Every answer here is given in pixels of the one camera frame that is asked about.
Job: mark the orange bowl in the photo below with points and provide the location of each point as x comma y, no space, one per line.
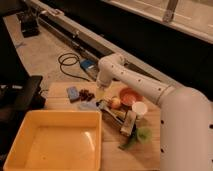
128,96

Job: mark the black device on floor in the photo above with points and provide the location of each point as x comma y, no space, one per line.
28,24

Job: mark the black chair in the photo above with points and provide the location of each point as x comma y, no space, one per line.
16,102

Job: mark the wooden board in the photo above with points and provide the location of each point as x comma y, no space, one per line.
139,157

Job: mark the peach colored fruit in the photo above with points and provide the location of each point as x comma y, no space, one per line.
115,103

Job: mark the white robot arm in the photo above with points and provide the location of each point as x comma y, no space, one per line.
186,120

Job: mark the blue electronic box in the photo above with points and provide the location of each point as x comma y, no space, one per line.
86,64

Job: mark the dark red grape bunch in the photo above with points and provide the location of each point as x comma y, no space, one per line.
86,95

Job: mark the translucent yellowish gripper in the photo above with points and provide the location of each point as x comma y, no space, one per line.
100,93

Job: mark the wooden block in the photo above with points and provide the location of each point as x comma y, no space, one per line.
129,123

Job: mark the black handled brush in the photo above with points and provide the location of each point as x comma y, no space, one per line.
103,106

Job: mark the blue sponge block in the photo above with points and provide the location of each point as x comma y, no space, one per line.
73,94

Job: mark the long metal rail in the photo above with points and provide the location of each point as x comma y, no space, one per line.
149,46

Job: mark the yellow plastic tray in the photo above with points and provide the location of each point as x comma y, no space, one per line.
57,140

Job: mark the light blue cloth piece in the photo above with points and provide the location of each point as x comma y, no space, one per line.
89,106

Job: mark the white cup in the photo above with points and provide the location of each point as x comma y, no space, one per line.
140,108

